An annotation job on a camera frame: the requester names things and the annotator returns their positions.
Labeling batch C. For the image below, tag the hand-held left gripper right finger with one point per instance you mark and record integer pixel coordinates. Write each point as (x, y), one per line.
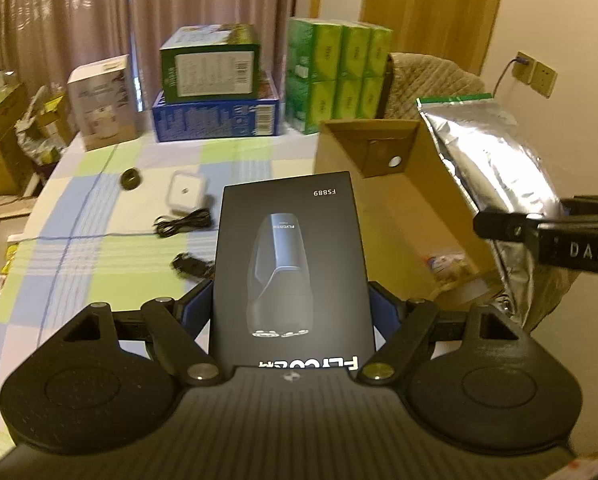
(379, 306)

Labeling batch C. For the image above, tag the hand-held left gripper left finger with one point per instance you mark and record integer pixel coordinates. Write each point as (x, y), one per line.
(199, 306)

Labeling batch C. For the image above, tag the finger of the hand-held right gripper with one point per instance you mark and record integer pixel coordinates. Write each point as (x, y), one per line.
(504, 227)
(591, 204)

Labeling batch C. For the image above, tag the silver foil bag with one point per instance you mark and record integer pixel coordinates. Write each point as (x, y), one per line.
(489, 160)

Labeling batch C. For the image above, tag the black product box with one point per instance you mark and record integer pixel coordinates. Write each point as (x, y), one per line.
(289, 260)

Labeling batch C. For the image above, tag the white square charger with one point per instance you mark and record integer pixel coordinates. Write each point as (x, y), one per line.
(184, 190)

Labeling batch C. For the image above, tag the small black device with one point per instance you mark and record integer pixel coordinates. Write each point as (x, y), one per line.
(191, 265)

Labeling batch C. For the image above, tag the checked tablecloth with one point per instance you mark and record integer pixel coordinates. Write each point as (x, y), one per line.
(104, 240)

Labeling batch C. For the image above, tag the quilted chair cover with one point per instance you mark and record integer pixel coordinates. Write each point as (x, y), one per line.
(429, 85)

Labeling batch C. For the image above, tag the blue product box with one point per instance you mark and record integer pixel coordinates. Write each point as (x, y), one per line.
(214, 120)

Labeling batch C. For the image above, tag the white humidifier box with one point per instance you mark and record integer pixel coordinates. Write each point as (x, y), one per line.
(104, 105)

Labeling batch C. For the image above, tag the stack of green tissue packs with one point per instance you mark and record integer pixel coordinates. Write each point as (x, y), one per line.
(339, 75)

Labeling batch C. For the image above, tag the small cardboard box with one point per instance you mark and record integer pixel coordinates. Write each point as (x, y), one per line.
(56, 120)

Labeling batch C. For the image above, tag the wooden door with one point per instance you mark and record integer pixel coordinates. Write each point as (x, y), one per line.
(429, 5)

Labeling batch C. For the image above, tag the green product box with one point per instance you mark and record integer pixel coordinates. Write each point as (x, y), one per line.
(209, 67)

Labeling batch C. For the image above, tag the pink curtain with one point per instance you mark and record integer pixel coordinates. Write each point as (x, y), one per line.
(54, 10)

